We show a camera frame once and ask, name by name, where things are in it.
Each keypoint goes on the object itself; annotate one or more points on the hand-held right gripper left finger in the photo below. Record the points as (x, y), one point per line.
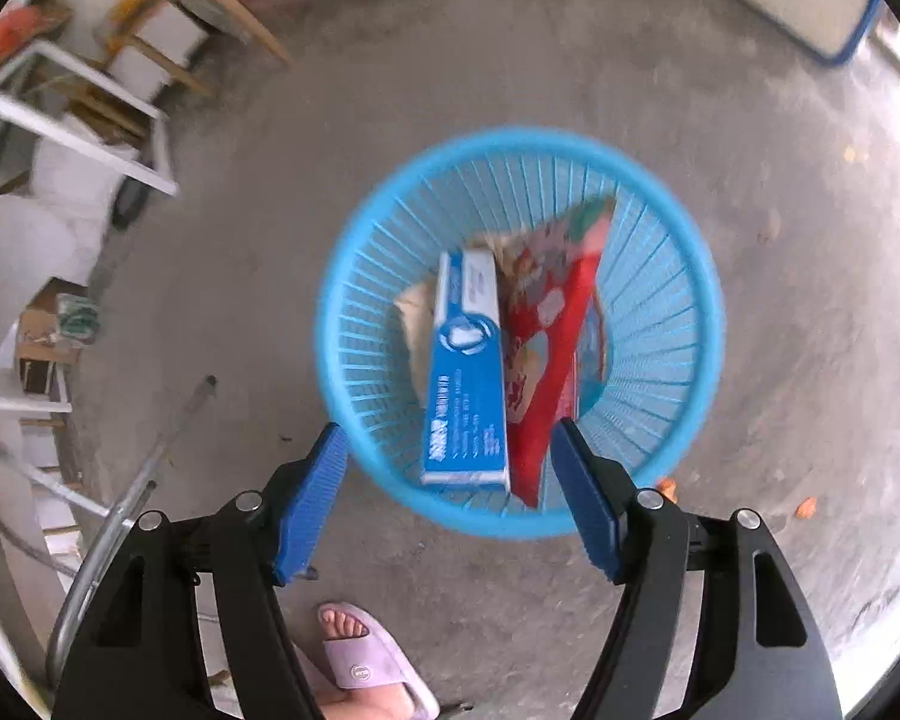
(311, 502)

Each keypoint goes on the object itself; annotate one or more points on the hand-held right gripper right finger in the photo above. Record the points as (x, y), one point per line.
(589, 502)

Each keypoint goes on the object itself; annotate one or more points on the red snack packet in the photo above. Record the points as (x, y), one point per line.
(540, 360)

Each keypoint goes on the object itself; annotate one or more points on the blue toothpaste box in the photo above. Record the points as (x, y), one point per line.
(465, 390)

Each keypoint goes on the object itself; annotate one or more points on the blue plastic basket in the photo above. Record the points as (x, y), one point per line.
(645, 315)

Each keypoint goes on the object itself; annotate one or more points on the orange scrap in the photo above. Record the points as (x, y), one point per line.
(806, 508)
(667, 488)

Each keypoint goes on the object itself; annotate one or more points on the person's foot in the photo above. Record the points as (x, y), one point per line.
(345, 624)

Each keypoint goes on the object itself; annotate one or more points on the lilac slipper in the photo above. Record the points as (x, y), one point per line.
(367, 664)

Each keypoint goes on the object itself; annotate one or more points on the metal tube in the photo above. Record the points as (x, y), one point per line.
(131, 495)

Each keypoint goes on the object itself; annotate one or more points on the green and white packet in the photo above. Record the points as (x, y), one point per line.
(79, 316)

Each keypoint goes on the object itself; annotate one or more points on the cardboard box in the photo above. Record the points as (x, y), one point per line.
(37, 330)

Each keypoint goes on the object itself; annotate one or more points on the white sack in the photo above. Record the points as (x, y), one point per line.
(60, 187)

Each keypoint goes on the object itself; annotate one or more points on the white desk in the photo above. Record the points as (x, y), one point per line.
(82, 135)

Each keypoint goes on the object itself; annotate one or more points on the wooden chair with black seat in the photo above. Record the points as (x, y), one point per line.
(232, 11)

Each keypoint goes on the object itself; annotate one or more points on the orange plastic bag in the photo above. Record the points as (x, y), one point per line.
(7, 30)

